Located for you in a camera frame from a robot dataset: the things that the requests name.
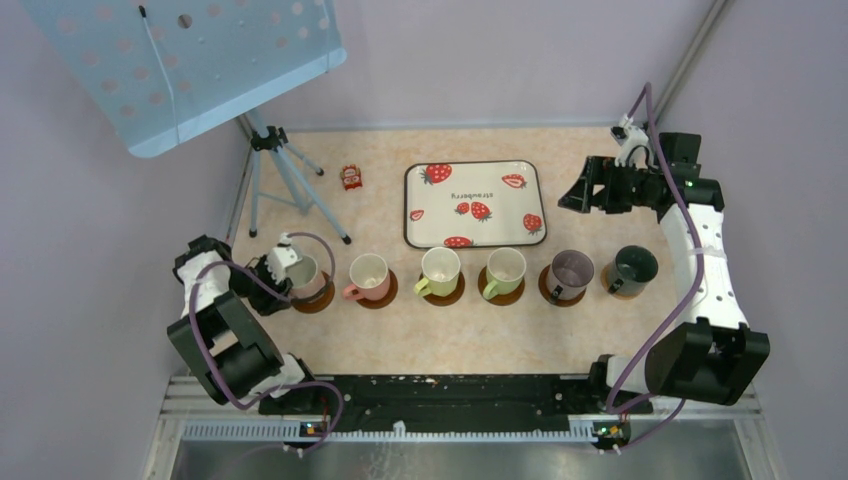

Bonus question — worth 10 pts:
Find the small red toy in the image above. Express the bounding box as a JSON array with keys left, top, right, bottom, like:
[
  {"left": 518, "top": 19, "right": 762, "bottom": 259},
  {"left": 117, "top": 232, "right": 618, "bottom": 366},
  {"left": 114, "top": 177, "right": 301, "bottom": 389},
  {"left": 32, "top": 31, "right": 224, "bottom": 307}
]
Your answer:
[{"left": 340, "top": 165, "right": 363, "bottom": 191}]

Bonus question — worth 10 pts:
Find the woven rattan coaster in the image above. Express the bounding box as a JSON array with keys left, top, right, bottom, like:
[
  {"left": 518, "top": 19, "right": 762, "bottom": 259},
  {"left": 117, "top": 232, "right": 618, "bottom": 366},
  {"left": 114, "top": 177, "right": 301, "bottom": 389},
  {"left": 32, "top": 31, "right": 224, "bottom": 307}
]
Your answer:
[{"left": 600, "top": 262, "right": 648, "bottom": 300}]

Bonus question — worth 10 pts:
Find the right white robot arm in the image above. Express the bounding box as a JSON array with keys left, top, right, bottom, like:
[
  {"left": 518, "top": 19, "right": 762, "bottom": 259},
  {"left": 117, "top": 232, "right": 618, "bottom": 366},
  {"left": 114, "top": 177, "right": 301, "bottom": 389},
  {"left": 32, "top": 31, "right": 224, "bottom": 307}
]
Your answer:
[{"left": 558, "top": 126, "right": 770, "bottom": 412}]

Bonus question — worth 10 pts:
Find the pale pink mug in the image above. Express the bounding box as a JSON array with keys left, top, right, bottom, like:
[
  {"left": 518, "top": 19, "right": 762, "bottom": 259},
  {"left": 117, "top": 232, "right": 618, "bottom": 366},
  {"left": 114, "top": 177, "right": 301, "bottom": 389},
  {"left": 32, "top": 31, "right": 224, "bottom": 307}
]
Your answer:
[{"left": 286, "top": 255, "right": 327, "bottom": 301}]

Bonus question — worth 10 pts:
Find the light blue tripod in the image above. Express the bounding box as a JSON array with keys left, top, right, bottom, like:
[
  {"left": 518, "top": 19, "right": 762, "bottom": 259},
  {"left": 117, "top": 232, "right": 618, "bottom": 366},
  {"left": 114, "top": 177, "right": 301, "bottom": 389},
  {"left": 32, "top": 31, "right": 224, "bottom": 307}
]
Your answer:
[{"left": 237, "top": 109, "right": 352, "bottom": 246}]

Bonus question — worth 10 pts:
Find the purple mug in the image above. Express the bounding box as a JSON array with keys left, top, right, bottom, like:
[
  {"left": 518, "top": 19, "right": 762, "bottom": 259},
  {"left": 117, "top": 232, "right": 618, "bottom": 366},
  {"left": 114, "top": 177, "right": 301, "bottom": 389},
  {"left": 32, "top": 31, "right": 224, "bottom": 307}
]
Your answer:
[{"left": 547, "top": 250, "right": 595, "bottom": 299}]

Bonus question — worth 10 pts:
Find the white cable duct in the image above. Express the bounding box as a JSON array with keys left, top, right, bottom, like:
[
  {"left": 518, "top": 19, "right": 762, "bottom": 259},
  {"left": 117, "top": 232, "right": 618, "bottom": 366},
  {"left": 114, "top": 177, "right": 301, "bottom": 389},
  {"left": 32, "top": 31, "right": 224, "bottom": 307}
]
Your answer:
[{"left": 182, "top": 420, "right": 597, "bottom": 443}]

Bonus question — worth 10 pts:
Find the yellow green mug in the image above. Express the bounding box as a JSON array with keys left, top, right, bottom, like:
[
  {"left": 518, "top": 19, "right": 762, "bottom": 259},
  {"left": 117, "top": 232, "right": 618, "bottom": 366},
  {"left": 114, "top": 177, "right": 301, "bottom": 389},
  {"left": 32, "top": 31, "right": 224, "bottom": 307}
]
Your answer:
[{"left": 414, "top": 247, "right": 461, "bottom": 298}]

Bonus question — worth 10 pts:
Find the brown wooden coaster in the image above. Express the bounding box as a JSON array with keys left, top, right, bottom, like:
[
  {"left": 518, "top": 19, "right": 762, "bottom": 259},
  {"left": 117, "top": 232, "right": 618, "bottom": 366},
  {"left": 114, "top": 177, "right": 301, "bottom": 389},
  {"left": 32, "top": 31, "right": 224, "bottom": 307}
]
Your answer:
[
  {"left": 291, "top": 271, "right": 335, "bottom": 314},
  {"left": 418, "top": 272, "right": 466, "bottom": 307},
  {"left": 477, "top": 267, "right": 526, "bottom": 306},
  {"left": 537, "top": 265, "right": 586, "bottom": 308},
  {"left": 356, "top": 269, "right": 399, "bottom": 310}
]

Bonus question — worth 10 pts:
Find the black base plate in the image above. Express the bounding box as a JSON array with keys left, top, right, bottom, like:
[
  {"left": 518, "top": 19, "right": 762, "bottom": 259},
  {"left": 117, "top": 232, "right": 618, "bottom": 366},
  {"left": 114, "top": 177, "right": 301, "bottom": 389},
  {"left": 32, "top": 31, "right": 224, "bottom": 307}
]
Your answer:
[{"left": 258, "top": 374, "right": 654, "bottom": 435}]

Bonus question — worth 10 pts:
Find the strawberry enamel tray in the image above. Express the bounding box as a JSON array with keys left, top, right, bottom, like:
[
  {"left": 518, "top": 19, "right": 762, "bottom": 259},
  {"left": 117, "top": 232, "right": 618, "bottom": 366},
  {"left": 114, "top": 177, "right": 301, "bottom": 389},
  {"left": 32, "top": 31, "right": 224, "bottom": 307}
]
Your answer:
[{"left": 403, "top": 160, "right": 547, "bottom": 249}]

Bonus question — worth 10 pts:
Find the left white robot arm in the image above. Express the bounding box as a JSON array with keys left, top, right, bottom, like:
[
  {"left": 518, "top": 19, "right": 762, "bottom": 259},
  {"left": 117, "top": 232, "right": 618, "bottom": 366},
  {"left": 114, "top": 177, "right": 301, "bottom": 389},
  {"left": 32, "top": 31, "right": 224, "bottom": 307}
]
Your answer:
[{"left": 167, "top": 235, "right": 321, "bottom": 414}]

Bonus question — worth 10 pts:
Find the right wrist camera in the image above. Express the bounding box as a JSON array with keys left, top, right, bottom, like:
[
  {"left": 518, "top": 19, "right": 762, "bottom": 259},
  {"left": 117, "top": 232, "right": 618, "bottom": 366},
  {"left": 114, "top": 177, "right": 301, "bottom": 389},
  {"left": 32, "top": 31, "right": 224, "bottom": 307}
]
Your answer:
[{"left": 610, "top": 114, "right": 653, "bottom": 167}]

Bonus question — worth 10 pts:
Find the salmon pink mug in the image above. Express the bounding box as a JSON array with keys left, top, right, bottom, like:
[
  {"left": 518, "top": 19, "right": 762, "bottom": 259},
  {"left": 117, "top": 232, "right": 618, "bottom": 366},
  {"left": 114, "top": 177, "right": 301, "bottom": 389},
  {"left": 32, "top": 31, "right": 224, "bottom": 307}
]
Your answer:
[{"left": 342, "top": 253, "right": 390, "bottom": 301}]

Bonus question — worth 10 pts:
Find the dark green mug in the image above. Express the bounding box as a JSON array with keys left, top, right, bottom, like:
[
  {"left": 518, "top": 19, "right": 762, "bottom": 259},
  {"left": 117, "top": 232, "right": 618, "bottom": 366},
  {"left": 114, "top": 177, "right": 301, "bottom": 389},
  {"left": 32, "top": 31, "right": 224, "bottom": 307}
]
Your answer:
[{"left": 602, "top": 245, "right": 659, "bottom": 299}]

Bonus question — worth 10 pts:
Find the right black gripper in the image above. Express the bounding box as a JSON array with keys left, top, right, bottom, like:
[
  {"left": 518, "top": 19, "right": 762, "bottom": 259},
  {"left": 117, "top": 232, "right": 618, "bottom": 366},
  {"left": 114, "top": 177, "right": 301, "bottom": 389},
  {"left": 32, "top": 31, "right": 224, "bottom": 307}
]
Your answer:
[{"left": 558, "top": 156, "right": 660, "bottom": 215}]

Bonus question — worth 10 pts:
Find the blue perforated board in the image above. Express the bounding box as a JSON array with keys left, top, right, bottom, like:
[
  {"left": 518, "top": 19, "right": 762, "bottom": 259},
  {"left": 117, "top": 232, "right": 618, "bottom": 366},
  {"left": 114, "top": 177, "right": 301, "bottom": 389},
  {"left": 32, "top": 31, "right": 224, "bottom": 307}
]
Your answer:
[{"left": 24, "top": 0, "right": 347, "bottom": 158}]

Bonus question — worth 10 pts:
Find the light green mug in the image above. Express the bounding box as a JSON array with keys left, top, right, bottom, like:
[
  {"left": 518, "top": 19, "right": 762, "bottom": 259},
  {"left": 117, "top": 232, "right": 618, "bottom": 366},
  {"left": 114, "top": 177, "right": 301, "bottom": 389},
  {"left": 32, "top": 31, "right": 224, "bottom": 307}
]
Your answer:
[{"left": 482, "top": 247, "right": 527, "bottom": 300}]

